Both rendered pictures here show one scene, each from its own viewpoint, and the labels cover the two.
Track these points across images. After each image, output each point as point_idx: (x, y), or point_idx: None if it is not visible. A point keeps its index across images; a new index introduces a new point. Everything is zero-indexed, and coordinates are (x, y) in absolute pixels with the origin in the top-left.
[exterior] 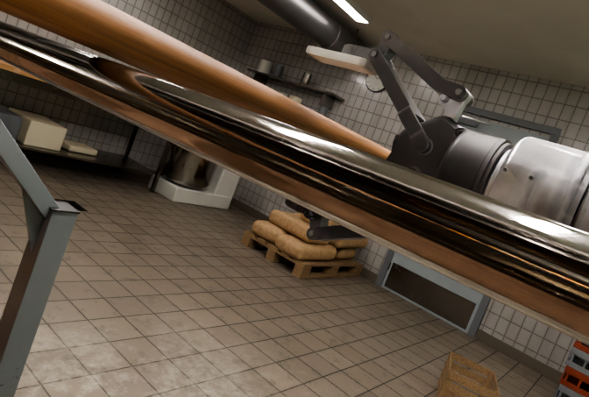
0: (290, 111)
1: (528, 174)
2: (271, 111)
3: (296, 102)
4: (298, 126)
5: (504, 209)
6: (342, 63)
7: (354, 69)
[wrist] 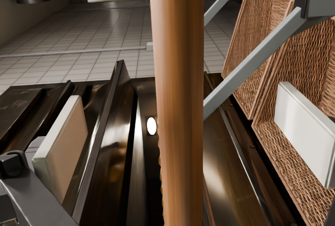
0: (179, 162)
1: None
2: (191, 191)
3: (161, 138)
4: (194, 130)
5: None
6: (72, 154)
7: (63, 140)
